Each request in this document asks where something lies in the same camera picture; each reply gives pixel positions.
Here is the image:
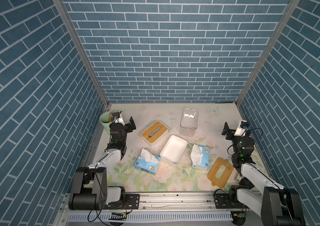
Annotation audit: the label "bamboo tissue box lid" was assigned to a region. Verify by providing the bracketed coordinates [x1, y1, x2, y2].
[141, 121, 168, 144]

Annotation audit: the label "blue tissue pack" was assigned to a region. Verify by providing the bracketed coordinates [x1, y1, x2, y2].
[190, 145, 210, 171]
[134, 149, 161, 175]

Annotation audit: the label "white tissue box base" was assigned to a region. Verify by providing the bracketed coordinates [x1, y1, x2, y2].
[160, 135, 188, 166]

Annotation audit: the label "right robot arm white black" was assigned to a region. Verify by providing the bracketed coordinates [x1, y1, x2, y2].
[213, 121, 306, 226]

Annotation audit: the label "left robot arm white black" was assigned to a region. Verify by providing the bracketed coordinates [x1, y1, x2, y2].
[68, 117, 136, 211]

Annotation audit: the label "small grey box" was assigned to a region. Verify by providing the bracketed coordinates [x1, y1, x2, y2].
[233, 173, 242, 183]

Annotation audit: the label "clear plastic tissue box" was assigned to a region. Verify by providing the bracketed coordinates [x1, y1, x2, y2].
[179, 108, 199, 137]

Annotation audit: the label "pens in cup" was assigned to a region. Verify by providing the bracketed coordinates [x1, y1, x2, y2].
[109, 112, 114, 122]

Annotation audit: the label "green pen cup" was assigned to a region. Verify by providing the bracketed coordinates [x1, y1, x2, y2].
[99, 112, 112, 135]

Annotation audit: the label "dark bamboo lid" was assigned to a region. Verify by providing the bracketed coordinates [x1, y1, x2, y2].
[207, 157, 234, 188]

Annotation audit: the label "green circuit board right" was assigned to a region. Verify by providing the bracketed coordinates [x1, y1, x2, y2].
[232, 211, 246, 219]

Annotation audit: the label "green circuit board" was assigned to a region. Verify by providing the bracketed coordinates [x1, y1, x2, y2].
[108, 212, 127, 221]
[232, 211, 246, 219]

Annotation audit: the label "green circuit board left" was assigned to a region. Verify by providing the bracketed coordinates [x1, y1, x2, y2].
[108, 212, 127, 221]

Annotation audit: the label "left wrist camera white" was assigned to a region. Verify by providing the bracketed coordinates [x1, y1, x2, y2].
[111, 111, 125, 125]

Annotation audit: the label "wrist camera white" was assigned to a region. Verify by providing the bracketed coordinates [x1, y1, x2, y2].
[111, 111, 125, 125]
[234, 120, 249, 137]

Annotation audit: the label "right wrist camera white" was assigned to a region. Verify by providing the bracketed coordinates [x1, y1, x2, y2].
[234, 120, 249, 137]

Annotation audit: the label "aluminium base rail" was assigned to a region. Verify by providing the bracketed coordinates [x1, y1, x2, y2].
[127, 191, 217, 212]

